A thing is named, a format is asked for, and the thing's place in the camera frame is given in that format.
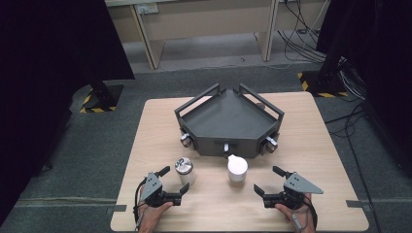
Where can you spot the black curtain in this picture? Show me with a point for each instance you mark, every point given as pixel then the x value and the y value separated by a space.
pixel 45 64
pixel 382 48

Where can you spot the person's left hand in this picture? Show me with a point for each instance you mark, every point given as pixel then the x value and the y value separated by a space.
pixel 152 216

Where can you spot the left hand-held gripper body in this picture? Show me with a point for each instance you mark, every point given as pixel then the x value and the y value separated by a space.
pixel 152 189

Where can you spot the grey tape strip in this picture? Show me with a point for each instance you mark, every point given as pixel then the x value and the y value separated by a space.
pixel 356 204
pixel 117 208

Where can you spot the dark grey corner rack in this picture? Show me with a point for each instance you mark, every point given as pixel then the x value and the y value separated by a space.
pixel 226 119

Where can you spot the beige wooden desk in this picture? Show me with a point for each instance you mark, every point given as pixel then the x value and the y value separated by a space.
pixel 207 19

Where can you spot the white wall power outlet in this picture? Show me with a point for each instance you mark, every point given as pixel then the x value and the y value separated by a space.
pixel 147 8

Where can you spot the black stand with striped base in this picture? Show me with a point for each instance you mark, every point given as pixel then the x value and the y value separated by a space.
pixel 324 82
pixel 103 97

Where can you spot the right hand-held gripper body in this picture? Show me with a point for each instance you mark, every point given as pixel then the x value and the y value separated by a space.
pixel 296 186

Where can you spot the silver lid jar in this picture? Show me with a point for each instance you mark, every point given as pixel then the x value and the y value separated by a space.
pixel 184 170

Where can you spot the person's right hand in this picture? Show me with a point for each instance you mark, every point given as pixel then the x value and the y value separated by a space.
pixel 304 218

